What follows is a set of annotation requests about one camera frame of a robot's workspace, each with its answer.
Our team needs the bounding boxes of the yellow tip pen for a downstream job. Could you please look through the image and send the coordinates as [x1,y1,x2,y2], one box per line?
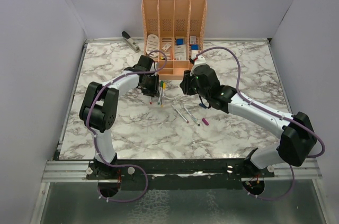
[160,82,166,107]

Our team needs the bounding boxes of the dark red tip pen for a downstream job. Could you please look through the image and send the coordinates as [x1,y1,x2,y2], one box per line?
[171,104,189,123]

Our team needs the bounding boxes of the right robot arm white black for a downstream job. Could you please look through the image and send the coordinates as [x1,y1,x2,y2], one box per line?
[180,65,317,177]

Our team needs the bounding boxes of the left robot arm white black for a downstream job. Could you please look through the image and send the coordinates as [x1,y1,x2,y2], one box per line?
[79,55,159,179]

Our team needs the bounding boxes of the white label box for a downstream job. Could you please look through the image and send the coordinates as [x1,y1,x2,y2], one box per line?
[191,50,201,60]

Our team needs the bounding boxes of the white paper packet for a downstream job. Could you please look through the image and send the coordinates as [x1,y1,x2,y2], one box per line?
[174,44,187,61]

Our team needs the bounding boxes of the oval barcode card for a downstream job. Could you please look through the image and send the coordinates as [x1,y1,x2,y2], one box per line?
[146,34,159,59]

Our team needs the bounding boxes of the blue eraser box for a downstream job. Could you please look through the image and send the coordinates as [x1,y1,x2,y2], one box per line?
[175,38,185,46]

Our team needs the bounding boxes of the black grey stapler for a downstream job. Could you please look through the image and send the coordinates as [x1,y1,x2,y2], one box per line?
[121,31,140,53]

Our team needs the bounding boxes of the orange desk organizer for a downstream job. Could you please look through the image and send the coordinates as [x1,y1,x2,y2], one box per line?
[141,0,207,80]

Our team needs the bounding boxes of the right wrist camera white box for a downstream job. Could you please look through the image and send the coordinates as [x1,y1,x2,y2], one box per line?
[192,55,207,70]

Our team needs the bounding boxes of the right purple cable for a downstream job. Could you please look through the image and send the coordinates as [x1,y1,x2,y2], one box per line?
[192,47,326,201]

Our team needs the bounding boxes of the purple cable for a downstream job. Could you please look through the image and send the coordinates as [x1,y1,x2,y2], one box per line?
[87,50,167,203]
[192,47,326,201]

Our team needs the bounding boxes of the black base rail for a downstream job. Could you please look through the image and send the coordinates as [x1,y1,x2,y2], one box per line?
[86,158,274,191]

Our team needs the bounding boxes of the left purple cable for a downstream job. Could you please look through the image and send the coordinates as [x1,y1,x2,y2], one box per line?
[87,50,167,203]

